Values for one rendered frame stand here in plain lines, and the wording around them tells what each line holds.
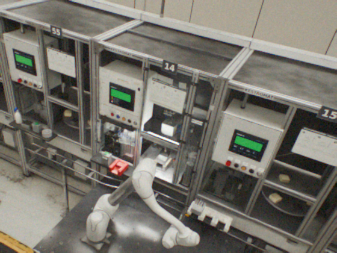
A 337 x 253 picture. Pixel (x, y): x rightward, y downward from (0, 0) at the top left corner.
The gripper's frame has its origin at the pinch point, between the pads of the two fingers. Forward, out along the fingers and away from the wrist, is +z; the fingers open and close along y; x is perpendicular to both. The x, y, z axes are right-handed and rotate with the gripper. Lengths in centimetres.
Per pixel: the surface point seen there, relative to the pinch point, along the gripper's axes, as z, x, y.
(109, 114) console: 20, 94, 53
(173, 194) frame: 37, 25, -27
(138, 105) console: 20, 65, 73
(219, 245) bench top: -2.7, -35.8, -19.7
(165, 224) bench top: -8.3, 13.3, -19.7
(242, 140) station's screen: 17, -24, 76
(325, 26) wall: 379, -57, 84
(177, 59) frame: 38, 43, 113
